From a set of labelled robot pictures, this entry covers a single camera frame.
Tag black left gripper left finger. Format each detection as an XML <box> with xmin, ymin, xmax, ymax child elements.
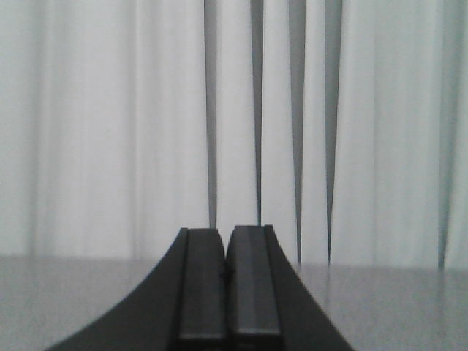
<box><xmin>51</xmin><ymin>228</ymin><xmax>227</xmax><ymax>350</ymax></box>

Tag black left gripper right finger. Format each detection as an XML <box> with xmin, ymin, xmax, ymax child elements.
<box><xmin>227</xmin><ymin>225</ymin><xmax>352</xmax><ymax>350</ymax></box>

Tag white curtain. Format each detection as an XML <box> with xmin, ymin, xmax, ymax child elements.
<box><xmin>1</xmin><ymin>1</ymin><xmax>467</xmax><ymax>269</ymax></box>

